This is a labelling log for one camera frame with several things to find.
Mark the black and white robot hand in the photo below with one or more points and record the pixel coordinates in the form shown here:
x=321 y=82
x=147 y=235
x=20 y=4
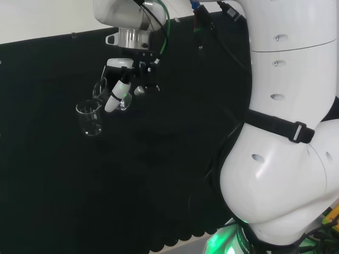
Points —
x=144 y=74

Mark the clear glass graduated beaker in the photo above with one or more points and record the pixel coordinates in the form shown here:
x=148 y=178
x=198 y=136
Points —
x=98 y=88

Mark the clear glass beaker with spout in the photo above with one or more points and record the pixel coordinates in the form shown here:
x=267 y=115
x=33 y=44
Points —
x=90 y=124

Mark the black bench cloth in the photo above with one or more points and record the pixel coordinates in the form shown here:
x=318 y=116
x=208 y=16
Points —
x=79 y=185

